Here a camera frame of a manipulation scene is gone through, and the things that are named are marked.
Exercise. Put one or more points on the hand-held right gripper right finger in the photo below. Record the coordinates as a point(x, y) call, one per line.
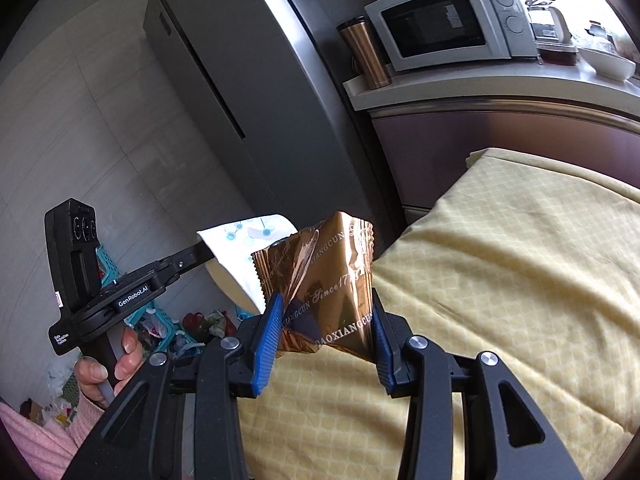
point(384, 355)

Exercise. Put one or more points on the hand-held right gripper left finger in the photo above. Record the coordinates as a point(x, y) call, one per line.
point(267, 350)

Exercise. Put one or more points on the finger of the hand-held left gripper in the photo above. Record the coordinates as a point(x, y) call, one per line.
point(185, 259)

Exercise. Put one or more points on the white patterned paper cup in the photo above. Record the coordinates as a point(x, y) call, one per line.
point(240, 250)

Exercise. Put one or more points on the golden snack wrapper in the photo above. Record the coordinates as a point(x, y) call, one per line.
point(330, 285)

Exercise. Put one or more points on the person's left forearm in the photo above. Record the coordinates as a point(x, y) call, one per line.
point(45, 440)

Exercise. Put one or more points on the person's left hand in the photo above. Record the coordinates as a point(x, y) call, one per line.
point(127, 355)

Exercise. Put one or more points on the crumpled green white bag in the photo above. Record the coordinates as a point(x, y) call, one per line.
point(220, 325)

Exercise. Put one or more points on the red jar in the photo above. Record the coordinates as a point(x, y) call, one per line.
point(195, 325)

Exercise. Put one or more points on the teal plastic basket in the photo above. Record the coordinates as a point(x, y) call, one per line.
point(160, 325)

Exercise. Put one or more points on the yellow tablecloth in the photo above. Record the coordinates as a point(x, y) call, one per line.
point(500, 270)

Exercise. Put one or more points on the grey refrigerator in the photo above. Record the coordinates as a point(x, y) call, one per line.
point(240, 85)

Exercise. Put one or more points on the kitchen base cabinet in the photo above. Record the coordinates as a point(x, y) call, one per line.
point(475, 130)

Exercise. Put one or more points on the copper thermos flask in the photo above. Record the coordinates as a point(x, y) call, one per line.
point(367, 52)

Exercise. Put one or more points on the white microwave oven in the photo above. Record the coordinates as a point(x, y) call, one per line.
point(440, 20)

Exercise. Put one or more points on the dark food container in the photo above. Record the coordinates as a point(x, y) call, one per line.
point(557, 55)

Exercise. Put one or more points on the white bowl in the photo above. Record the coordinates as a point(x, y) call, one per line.
point(607, 65)

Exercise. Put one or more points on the white electric kettle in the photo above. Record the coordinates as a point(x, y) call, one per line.
point(547, 20)

